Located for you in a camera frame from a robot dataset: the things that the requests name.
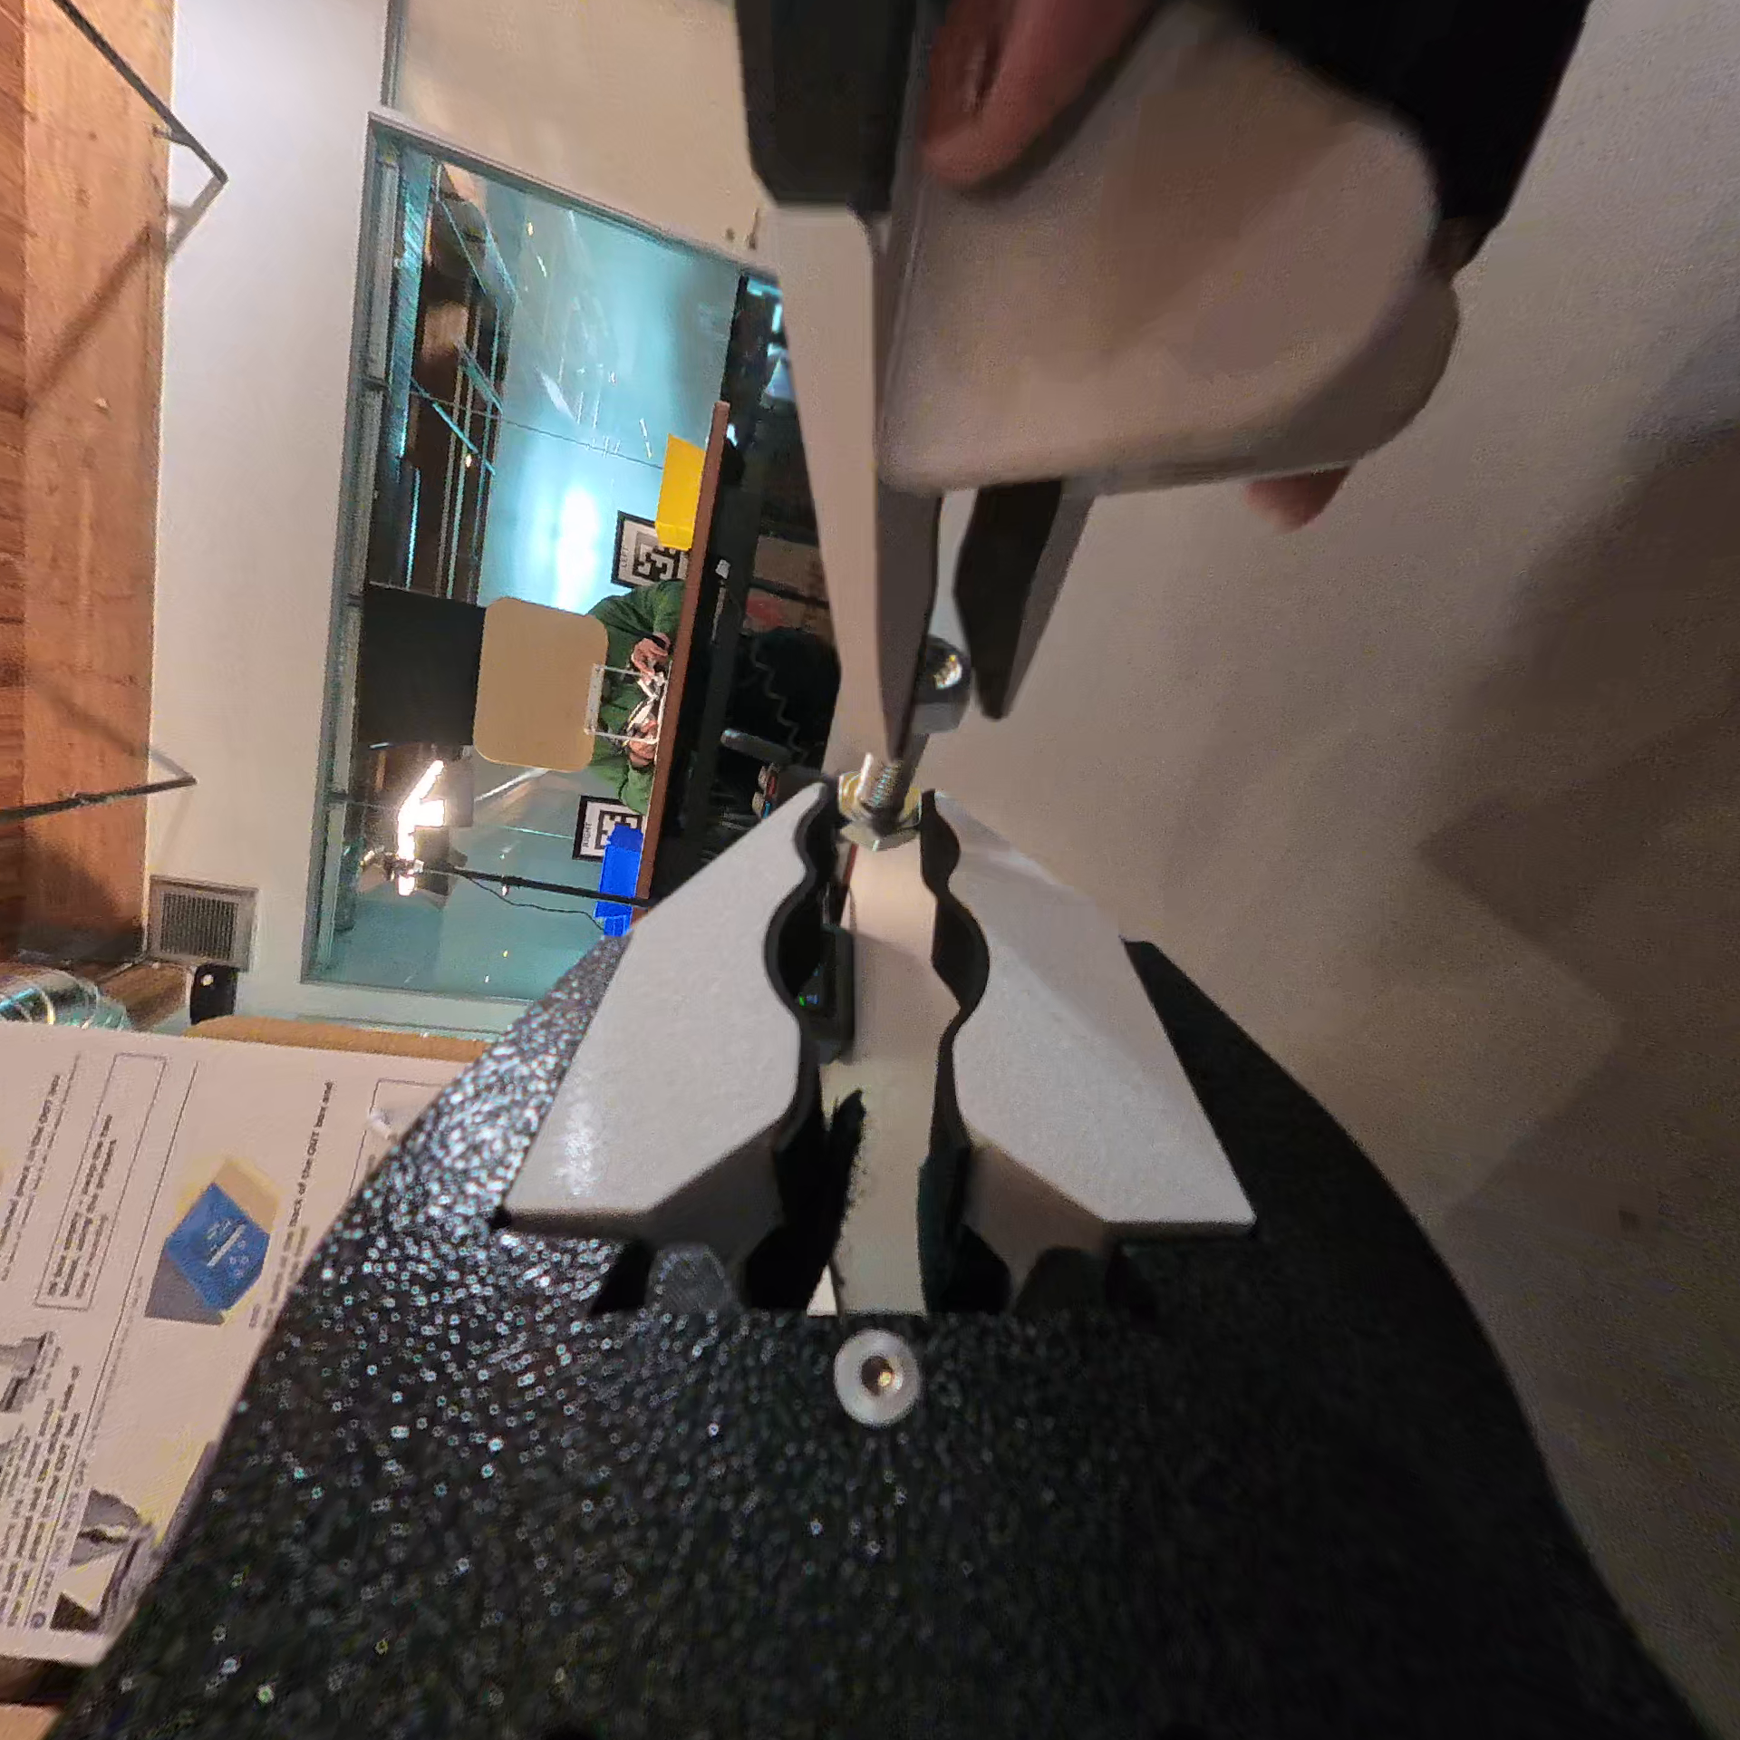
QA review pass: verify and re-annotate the wooden wall panel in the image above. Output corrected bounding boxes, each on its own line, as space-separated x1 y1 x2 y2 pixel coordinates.
0 0 175 952

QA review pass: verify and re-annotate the wood-edged black desk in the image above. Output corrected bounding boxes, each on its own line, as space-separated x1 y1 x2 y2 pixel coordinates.
637 398 742 909

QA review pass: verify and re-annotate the person's right hand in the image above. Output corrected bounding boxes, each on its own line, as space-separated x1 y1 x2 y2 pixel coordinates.
921 0 1161 188

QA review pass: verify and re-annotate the printed instruction sheet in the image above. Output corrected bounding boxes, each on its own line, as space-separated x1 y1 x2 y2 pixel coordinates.
0 1020 476 1665

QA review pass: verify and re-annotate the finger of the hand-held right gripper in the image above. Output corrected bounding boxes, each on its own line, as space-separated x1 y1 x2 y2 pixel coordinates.
770 205 951 755
951 478 1103 724

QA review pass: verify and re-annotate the glass partition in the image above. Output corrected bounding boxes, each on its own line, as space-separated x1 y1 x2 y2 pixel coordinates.
304 111 764 999

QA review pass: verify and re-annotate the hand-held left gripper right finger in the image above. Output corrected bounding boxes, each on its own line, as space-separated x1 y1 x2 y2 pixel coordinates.
921 789 1257 1266

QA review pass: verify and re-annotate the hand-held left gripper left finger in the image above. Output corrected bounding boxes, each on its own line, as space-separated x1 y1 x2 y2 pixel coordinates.
501 780 841 1266

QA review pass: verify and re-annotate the wall vent grille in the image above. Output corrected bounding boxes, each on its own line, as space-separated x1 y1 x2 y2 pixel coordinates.
149 875 261 970

